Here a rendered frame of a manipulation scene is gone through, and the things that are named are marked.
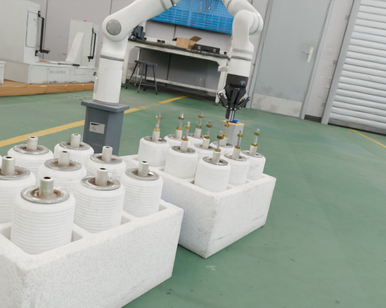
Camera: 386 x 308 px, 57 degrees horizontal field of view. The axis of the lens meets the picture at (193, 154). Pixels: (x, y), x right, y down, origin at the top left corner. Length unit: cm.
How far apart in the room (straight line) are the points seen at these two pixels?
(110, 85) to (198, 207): 64
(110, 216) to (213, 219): 36
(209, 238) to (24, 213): 53
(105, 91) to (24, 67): 229
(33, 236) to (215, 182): 53
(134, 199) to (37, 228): 23
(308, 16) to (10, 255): 607
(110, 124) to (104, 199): 76
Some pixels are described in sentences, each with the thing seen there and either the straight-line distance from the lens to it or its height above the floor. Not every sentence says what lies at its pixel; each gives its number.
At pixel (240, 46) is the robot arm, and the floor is 59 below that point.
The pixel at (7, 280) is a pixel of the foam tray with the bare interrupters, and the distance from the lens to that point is 63.
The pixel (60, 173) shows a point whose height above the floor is 25.
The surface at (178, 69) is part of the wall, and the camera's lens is 640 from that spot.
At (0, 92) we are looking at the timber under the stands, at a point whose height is 3.
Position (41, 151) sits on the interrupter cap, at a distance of 87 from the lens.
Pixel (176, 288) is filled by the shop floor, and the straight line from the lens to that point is 88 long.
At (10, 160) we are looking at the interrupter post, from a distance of 71.
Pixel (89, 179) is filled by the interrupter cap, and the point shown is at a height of 25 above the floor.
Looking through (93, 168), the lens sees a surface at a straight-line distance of 83.
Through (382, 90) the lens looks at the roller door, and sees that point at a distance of 655.
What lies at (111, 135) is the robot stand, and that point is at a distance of 142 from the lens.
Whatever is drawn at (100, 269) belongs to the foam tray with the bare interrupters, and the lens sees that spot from 69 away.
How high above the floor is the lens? 50
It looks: 13 degrees down
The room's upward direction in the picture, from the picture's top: 11 degrees clockwise
